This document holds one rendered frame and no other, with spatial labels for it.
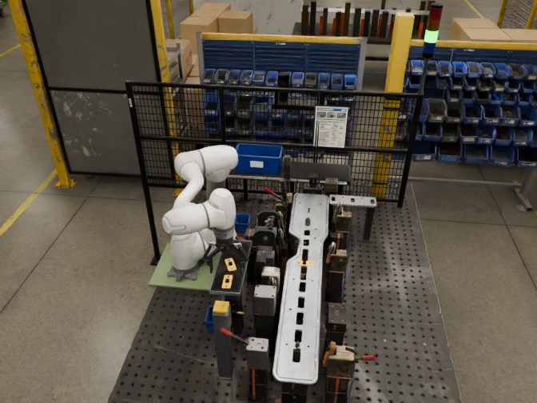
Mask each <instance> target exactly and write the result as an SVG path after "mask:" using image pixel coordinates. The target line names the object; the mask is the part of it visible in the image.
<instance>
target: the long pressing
mask: <svg viewBox="0 0 537 403"><path fill-rule="evenodd" d="M299 202H300V203H299ZM321 204H322V205H321ZM308 208H310V210H309V212H308ZM328 215H329V197H328V196H326V195H323V194H299V193H295V194H294V195H293V200H292V211H291V217H290V223H289V229H288V232H289V234H290V235H292V236H293V237H294V238H295V239H296V240H298V247H297V254H296V256H294V257H292V258H290V259H288V260H287V262H286V269H285V275H284V287H283V293H282V299H281V306H280V317H279V324H278V330H277V336H276V348H275V354H274V361H273V367H272V376H273V378H274V379H275V380H276V381H279V382H285V383H293V384H301V385H313V384H314V383H316V382H317V379H318V369H319V348H320V307H321V286H322V266H323V245H324V241H325V240H326V238H327V237H328ZM307 217H310V219H311V225H310V226H306V225H305V219H306V218H307ZM305 230H309V231H310V234H309V236H305V235H304V232H305ZM304 240H309V244H308V245H304ZM303 249H307V250H308V261H312V266H306V267H307V275H306V280H301V279H300V271H301V267H302V266H301V265H296V261H302V253H303ZM293 279H294V280H293ZM312 280H313V281H312ZM301 282H304V283H306V286H305V292H304V293H301V292H299V288H300V283H301ZM299 297H304V308H298V307H297V306H298V298H299ZM290 309H291V310H290ZM298 313H302V314H303V315H304V316H303V324H302V325H298V324H297V323H296V315H297V314H298ZM296 330H301V331H302V337H301V343H300V348H297V347H295V344H296V342H295V332H296ZM286 344H287V345H286ZM308 346H309V347H308ZM294 349H300V362H293V361H292V359H293V350H294Z"/></svg>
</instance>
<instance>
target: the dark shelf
mask: <svg viewBox="0 0 537 403"><path fill-rule="evenodd" d="M283 173H284V161H282V165H281V168H280V174H279V175H276V174H255V173H243V172H235V168H234V169H232V170H231V171H230V173H229V175H228V177H227V178H248V179H260V180H273V181H280V179H281V178H284V177H283ZM310 174H317V183H325V181H326V178H338V185H350V168H349V165H343V164H328V163H315V162H291V169H290V181H291V182H309V175H310Z"/></svg>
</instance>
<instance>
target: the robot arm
mask: <svg viewBox="0 0 537 403"><path fill-rule="evenodd" d="M237 163H238V156H237V152H236V150H235V149H234V148H233V147H231V146H223V145H221V146H209V147H205V148H203V149H200V150H194V151H190V152H187V153H186V152H184V153H180V154H178V155H177V156H176V157H175V160H174V167H175V170H176V171H177V174H178V175H179V176H180V177H181V178H183V179H184V180H185V181H187V182H189V184H188V185H187V186H186V187H185V188H184V190H183V191H182V192H181V194H180V195H179V196H178V197H177V199H176V201H175V202H174V206H173V208H172V210H170V211H169V212H168V213H166V214H165V215H164V217H163V219H162V225H163V227H164V230H165V232H166V233H168V234H170V235H172V237H171V240H170V245H169V249H170V257H171V260H172V267H171V269H170V271H169V272H168V273H167V277H176V278H177V282H181V280H182V279H183V278H185V279H189V280H192V281H195V280H196V279H197V275H198V273H199V270H200V268H201V266H202V265H203V264H204V263H205V260H206V261H207V266H209V268H210V273H212V272H213V257H214V256H215V255H216V254H218V253H220V252H223V253H224V252H226V253H228V252H230V253H231V254H233V255H234V256H235V257H237V258H238V259H239V260H240V261H241V275H243V268H244V267H245V263H246V262H249V256H248V254H247V253H246V252H245V250H244V248H243V247H242V245H241V242H240V241H239V242H238V243H234V241H233V239H235V237H236V235H237V233H236V231H235V222H234V221H235V218H236V206H235V201H234V198H233V195H232V194H231V193H230V192H229V190H227V189H226V188H225V179H226V178H227V177H228V175H229V173H230V171H231V170H232V169H234V168H235V167H236V166H237ZM202 175H205V177H206V190H207V201H206V202H204V203H201V204H195V203H191V201H192V200H193V199H194V197H195V196H196V195H197V194H198V193H199V191H200V190H201V188H202V186H203V184H204V178H203V176H202ZM198 231H199V232H198ZM235 246H236V247H237V248H238V249H239V251H240V253H239V252H238V251H237V250H236V249H235Z"/></svg>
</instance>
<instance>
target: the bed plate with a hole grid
mask: <svg viewBox="0 0 537 403"><path fill-rule="evenodd" d="M230 193H231V194H232V195H233V198H234V201H235V206H236V214H237V213H240V214H249V215H250V219H249V229H250V228H254V229H255V227H256V226H257V218H258V214H259V213H260V212H261V211H263V210H271V211H276V201H277V200H280V199H278V198H276V197H274V196H272V195H271V194H251V193H249V198H251V201H242V200H241V198H242V197H244V193H238V192H230ZM376 204H377V203H376ZM396 205H397V203H396V202H385V203H384V204H377V206H376V208H375V213H374V214H373V219H372V229H371V235H370V236H373V237H374V238H375V243H369V242H358V240H357V236H358V235H362V236H363V235H364V223H365V217H366V207H356V206H346V207H348V212H351V213H352V226H351V233H350V240H349V247H348V255H349V259H348V261H349V263H348V264H347V272H346V278H345V285H344V301H343V302H342V303H341V304H343V305H346V314H347V325H346V332H345V334H344V342H343V346H350V347H354V349H355V357H362V356H376V359H375V360H374V361H364V360H355V363H356V365H355V370H354V375H353V381H352V390H351V395H350V401H349V403H463V402H462V401H461V399H460V391H459V385H458V381H457V378H456V374H455V368H454V365H453V363H452V359H451V350H450V349H449V347H448V337H447V334H446V330H445V326H444V320H443V317H442V314H441V313H440V311H441V309H440V304H439V299H438V296H437V292H436V287H435V282H434V279H433V275H432V269H431V265H430V264H429V258H428V252H427V250H426V249H427V248H426V245H425V240H424V235H423V231H422V227H421V224H420V218H419V214H418V211H417V207H416V200H415V197H414V193H413V189H412V184H411V182H407V186H406V190H405V195H404V203H403V207H402V208H397V207H396ZM257 227H258V226H257ZM331 233H332V230H331V229H329V230H328V237H327V238H326V240H325V241H324V245H323V266H322V286H321V307H320V348H319V369H318V379H317V382H316V383H314V384H313V385H308V395H307V401H309V402H313V403H321V402H320V400H322V399H321V397H322V395H323V393H324V392H325V385H326V378H327V374H322V368H323V344H324V343H325V344H326V338H327V330H328V306H329V305H328V304H325V302H324V301H323V300H324V296H326V293H327V292H328V283H329V277H326V274H325V273H326V272H327V271H326V270H328V267H329V263H327V262H326V257H327V255H328V251H329V246H330V245H329V244H330V243H329V244H328V241H329V240H330V234H331ZM215 301H225V295H219V294H209V291H208V290H198V289H180V288H170V287H160V286H156V289H155V290H154V292H153V296H152V297H151V300H150V302H149V305H148V307H147V309H146V311H145V315H144V317H143V318H142V320H141V324H140V325H139V327H138V331H137V332H136V335H135V337H134V339H133V342H132V344H131V348H130V350H129V351H128V353H127V355H126V357H125V360H124V362H123V365H122V367H121V370H120V372H119V374H118V377H117V380H116V382H115V385H114V386H113V390H112V391H111V393H110V395H109V397H108V400H107V403H257V402H254V401H248V397H249V393H248V390H247V388H248V387H249V369H248V368H247V367H248V366H247V350H246V348H247V346H245V345H242V342H241V341H238V340H237V339H235V338H231V341H232V353H233V366H235V372H234V376H233V380H232V381H227V380H220V379H217V375H218V367H217V351H216V342H215V333H210V332H208V331H207V329H206V324H205V316H206V314H207V310H208V308H209V307H210V306H214V305H215ZM273 361H274V358H272V357H270V358H269V359H268V366H267V374H268V388H269V392H268V401H269V403H275V400H276V399H277V398H279V399H281V382H279V381H276V380H275V379H274V378H273V376H272V367H273Z"/></svg>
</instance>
